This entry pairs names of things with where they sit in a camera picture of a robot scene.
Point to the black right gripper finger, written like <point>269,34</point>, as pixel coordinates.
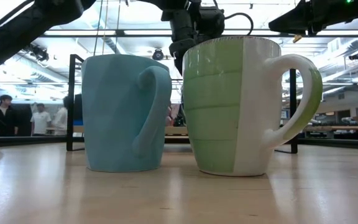
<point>294,18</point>

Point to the green and white mug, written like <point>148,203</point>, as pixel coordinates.
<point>216,109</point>

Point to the light blue mug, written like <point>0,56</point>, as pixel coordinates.
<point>120,118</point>

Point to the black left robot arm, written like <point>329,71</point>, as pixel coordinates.
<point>26,28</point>

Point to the small yellow hanging tag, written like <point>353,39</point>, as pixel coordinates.
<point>297,38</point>

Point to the black ceiling fixture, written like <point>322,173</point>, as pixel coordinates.
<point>356,56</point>

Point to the black background panel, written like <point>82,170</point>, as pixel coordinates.
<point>78,107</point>

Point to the wooden background workbench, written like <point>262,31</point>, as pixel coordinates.
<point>337,127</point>

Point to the black metal wooden shelf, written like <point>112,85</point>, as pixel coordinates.
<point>71,102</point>

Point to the person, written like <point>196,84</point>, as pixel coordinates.
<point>61,119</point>
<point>40,121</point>
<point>3,116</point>

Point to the black ceiling spotlight cluster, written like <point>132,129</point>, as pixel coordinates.
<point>40,54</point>

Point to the black overhead camera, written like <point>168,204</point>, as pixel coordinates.
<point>158,55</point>

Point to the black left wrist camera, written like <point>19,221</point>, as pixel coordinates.
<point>211,21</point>

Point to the black table frame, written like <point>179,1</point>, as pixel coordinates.
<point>135,36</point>

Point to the black table edge rail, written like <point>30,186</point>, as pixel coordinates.
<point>26,141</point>

